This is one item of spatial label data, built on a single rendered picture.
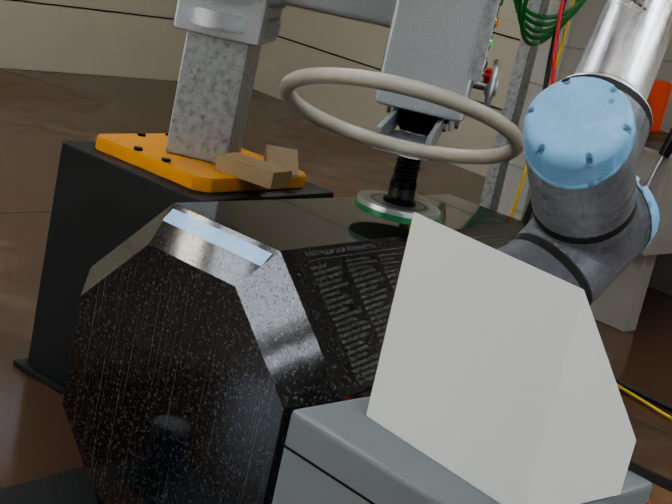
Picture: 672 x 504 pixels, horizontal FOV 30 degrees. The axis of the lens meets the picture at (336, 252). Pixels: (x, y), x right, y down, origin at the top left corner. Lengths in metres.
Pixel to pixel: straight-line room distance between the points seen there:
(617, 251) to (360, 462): 0.48
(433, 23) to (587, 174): 1.36
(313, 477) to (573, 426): 0.40
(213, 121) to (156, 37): 6.43
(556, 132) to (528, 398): 0.36
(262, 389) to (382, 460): 0.91
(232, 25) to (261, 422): 1.38
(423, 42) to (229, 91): 0.89
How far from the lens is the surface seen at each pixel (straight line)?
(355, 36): 9.96
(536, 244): 1.83
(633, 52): 1.85
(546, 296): 1.66
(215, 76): 3.73
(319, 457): 1.86
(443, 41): 3.00
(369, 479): 1.79
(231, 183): 3.62
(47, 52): 9.63
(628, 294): 5.96
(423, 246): 1.81
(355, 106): 9.91
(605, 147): 1.69
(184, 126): 3.77
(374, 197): 3.15
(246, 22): 3.66
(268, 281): 2.68
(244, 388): 2.70
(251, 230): 2.82
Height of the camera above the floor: 1.56
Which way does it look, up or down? 15 degrees down
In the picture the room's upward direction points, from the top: 12 degrees clockwise
